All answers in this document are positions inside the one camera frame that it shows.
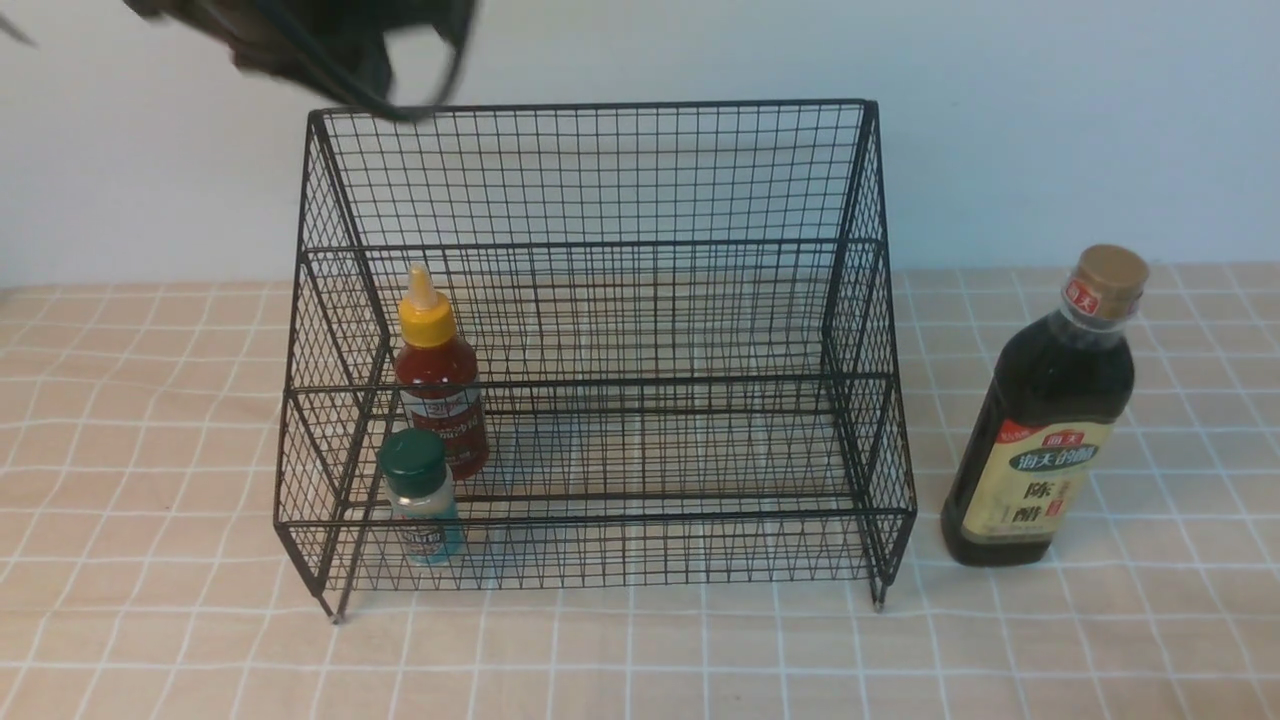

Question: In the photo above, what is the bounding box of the small green-capped seasoning jar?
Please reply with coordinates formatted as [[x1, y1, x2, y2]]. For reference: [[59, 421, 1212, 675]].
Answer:
[[378, 427, 465, 566]]

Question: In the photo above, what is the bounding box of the beige grid-pattern tablecloth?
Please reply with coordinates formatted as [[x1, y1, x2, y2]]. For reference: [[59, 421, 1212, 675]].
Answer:
[[1, 263, 1277, 719]]

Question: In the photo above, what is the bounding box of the dark vinegar bottle gold cap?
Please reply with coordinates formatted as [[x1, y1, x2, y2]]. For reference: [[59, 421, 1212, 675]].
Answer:
[[940, 243, 1149, 568]]

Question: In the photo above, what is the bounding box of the black wire mesh shelf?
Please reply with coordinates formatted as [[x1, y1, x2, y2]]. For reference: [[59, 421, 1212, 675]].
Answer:
[[273, 99, 918, 621]]

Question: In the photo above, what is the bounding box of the red sauce bottle yellow cap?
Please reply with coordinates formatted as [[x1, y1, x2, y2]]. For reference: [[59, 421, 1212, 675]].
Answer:
[[394, 263, 490, 480]]

